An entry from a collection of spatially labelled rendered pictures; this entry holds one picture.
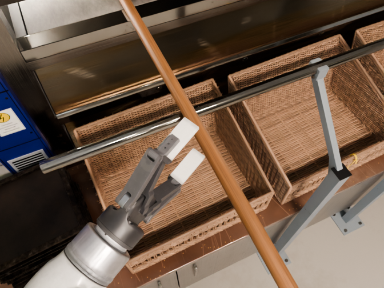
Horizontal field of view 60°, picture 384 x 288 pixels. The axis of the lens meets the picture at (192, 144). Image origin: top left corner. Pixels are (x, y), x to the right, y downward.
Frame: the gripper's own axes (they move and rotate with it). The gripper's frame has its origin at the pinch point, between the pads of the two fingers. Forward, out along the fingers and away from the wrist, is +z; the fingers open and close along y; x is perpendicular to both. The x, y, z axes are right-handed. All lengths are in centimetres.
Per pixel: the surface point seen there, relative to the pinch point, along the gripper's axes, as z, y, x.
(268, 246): -4.7, 7.8, 20.3
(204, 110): 12.2, 16.1, -8.5
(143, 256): -25, 53, -6
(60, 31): 7, 16, -56
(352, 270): 29, 136, 65
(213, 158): 2.7, 10.1, 2.0
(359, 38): 98, 68, 3
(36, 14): 8, 17, -68
